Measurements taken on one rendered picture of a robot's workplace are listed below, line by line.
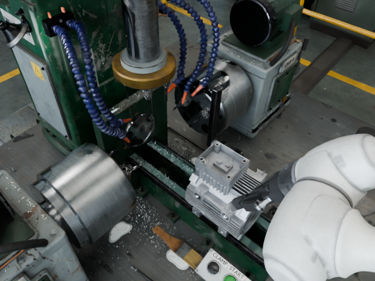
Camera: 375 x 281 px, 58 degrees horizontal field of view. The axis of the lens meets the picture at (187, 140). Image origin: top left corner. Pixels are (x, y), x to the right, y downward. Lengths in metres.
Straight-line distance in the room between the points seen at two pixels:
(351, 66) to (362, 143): 3.17
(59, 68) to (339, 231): 0.83
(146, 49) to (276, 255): 0.61
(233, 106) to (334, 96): 2.13
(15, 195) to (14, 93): 2.39
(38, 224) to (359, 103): 2.88
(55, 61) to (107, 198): 0.41
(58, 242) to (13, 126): 1.51
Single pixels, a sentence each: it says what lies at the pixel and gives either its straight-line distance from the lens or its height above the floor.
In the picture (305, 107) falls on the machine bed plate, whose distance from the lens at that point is 1.75.
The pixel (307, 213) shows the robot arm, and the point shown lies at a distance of 0.54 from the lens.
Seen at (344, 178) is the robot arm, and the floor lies 1.44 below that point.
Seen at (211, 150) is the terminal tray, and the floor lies 1.12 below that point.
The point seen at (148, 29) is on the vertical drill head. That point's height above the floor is 1.45.
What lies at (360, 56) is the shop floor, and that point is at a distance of 3.98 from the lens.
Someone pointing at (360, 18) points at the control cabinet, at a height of 0.30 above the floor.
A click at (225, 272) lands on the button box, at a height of 1.07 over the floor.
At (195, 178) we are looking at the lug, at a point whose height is 1.09.
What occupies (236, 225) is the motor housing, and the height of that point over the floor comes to 1.04.
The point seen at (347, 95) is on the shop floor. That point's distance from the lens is 3.35.
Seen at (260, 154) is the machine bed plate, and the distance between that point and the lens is 1.46.
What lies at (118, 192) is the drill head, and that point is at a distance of 0.95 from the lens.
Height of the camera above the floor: 1.88
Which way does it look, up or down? 47 degrees down
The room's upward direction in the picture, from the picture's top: 2 degrees clockwise
